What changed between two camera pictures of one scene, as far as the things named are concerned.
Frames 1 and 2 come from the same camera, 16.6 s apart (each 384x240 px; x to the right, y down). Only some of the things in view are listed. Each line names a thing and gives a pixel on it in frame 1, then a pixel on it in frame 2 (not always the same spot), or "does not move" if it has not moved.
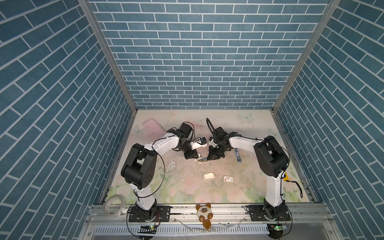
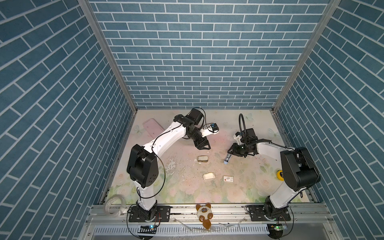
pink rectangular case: x=154 y=130 does not move
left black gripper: x=191 y=154 -> x=201 y=143
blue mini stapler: x=237 y=155 -> x=226 y=160
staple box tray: x=208 y=176 does not move
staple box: x=228 y=178 does not move
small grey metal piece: x=203 y=159 does not move
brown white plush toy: x=204 y=212 does not move
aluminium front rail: x=104 y=214 does not move
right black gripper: x=211 y=156 -> x=234 y=150
